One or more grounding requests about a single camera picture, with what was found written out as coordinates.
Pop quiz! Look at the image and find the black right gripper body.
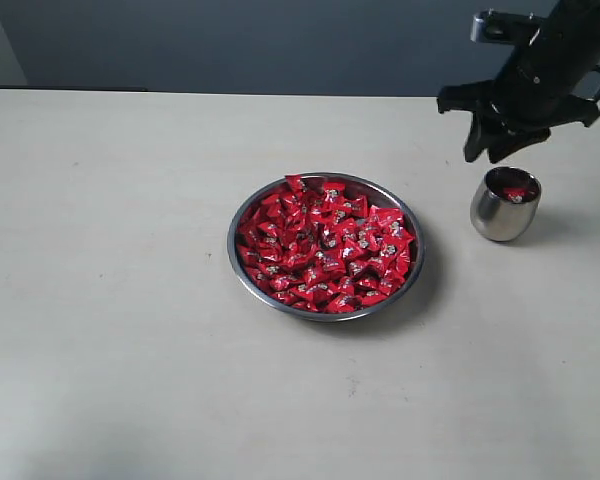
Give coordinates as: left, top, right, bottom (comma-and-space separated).
436, 0, 600, 136

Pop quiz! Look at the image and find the red candy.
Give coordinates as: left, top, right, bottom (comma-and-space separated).
502, 187, 530, 204

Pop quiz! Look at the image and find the steel cup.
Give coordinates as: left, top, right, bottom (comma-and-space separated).
470, 166, 542, 242

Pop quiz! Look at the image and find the round steel bowl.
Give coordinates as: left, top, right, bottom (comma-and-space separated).
226, 172, 427, 323

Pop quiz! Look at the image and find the pile of red candies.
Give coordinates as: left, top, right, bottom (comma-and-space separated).
235, 173, 414, 315

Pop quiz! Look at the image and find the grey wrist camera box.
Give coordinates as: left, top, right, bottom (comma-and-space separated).
470, 9, 544, 46

